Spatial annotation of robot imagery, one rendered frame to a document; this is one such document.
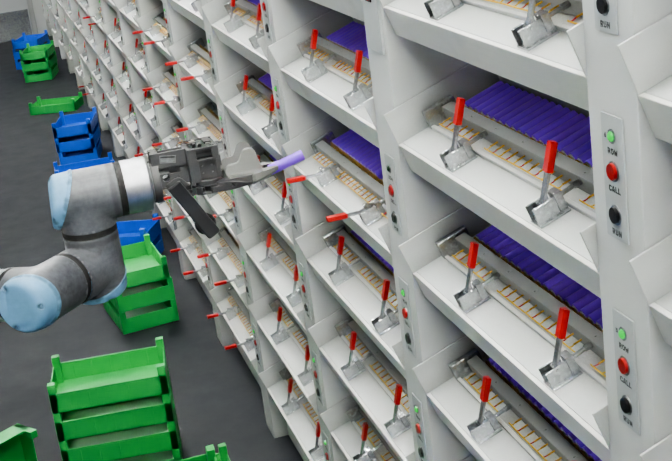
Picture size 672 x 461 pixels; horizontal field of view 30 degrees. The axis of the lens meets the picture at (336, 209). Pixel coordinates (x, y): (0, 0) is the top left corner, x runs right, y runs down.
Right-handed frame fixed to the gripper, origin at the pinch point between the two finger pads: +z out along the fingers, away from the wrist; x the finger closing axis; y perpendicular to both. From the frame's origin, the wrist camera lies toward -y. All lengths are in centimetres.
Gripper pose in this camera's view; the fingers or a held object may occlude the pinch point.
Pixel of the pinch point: (269, 171)
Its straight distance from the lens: 213.7
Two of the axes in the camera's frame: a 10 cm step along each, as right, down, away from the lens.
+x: -2.7, -2.7, 9.3
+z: 9.6, -2.0, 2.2
